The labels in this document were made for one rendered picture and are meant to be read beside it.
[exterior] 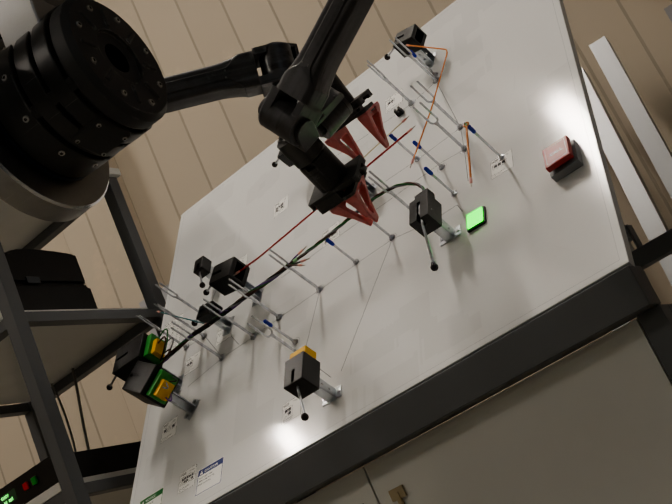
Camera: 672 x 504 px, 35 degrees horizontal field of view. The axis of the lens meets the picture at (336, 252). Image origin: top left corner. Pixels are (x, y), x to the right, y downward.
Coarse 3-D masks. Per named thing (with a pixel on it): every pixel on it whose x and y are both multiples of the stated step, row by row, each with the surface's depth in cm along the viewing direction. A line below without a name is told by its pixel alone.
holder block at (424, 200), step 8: (416, 200) 190; (424, 200) 188; (432, 200) 189; (416, 208) 188; (424, 208) 187; (432, 208) 187; (440, 208) 190; (416, 216) 187; (424, 216) 186; (432, 216) 186; (440, 216) 188; (416, 224) 187; (424, 224) 187; (432, 224) 187; (440, 224) 187
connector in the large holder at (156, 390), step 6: (162, 372) 214; (156, 378) 214; (162, 378) 214; (168, 378) 215; (156, 384) 213; (162, 384) 213; (168, 384) 213; (174, 384) 216; (150, 390) 213; (156, 390) 213; (162, 390) 213; (168, 390) 213; (150, 396) 213; (156, 396) 213; (162, 396) 213; (168, 396) 213; (162, 402) 214
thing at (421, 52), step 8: (400, 32) 232; (408, 32) 229; (416, 32) 231; (400, 40) 230; (408, 40) 228; (416, 40) 228; (424, 40) 230; (392, 48) 234; (400, 48) 231; (408, 48) 230; (416, 48) 230; (424, 48) 233; (384, 56) 237; (424, 56) 233; (432, 56) 234; (432, 64) 233
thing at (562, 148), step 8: (552, 144) 180; (560, 144) 178; (568, 144) 177; (544, 152) 180; (552, 152) 179; (560, 152) 177; (568, 152) 176; (544, 160) 179; (552, 160) 178; (560, 160) 176; (568, 160) 176; (552, 168) 178
